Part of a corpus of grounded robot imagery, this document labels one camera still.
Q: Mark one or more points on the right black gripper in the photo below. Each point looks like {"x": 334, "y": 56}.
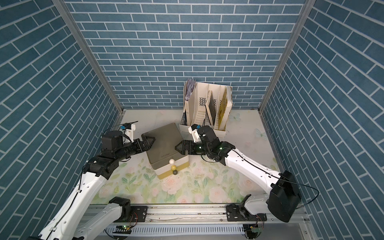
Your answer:
{"x": 186, "y": 142}

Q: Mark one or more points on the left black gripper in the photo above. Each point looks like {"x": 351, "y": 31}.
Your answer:
{"x": 140, "y": 148}

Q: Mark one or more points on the olive and cream drawer cabinet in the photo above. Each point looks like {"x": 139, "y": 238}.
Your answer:
{"x": 163, "y": 149}

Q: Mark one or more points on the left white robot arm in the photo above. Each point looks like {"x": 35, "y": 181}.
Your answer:
{"x": 116, "y": 147}

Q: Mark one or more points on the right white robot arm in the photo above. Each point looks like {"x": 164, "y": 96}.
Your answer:
{"x": 282, "y": 192}

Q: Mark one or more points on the floral table mat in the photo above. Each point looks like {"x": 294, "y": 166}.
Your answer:
{"x": 200, "y": 182}

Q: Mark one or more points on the white file organizer rack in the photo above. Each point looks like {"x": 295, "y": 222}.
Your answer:
{"x": 197, "y": 104}

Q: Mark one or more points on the dark cover book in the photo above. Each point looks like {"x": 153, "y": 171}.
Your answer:
{"x": 211, "y": 108}

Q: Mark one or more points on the yellow cover book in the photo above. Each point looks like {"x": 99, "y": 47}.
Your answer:
{"x": 225, "y": 108}

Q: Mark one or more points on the blue spine book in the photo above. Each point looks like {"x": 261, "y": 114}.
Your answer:
{"x": 188, "y": 90}

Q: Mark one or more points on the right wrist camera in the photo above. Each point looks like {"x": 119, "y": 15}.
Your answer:
{"x": 193, "y": 130}

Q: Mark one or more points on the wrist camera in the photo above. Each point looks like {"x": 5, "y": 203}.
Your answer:
{"x": 128, "y": 130}
{"x": 193, "y": 130}

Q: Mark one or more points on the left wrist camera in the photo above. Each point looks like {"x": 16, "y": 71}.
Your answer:
{"x": 128, "y": 130}

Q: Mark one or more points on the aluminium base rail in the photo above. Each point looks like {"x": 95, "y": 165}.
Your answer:
{"x": 194, "y": 214}

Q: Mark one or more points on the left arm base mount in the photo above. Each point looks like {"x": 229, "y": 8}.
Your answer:
{"x": 132, "y": 213}

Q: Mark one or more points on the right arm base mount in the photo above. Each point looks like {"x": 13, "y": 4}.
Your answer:
{"x": 239, "y": 212}

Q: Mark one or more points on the left metal corner post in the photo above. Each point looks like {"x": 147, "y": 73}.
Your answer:
{"x": 78, "y": 36}

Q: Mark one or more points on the metal corner post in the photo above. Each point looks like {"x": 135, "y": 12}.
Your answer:
{"x": 303, "y": 16}
{"x": 78, "y": 36}

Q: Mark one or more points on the right metal corner post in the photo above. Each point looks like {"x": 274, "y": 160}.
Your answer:
{"x": 303, "y": 16}

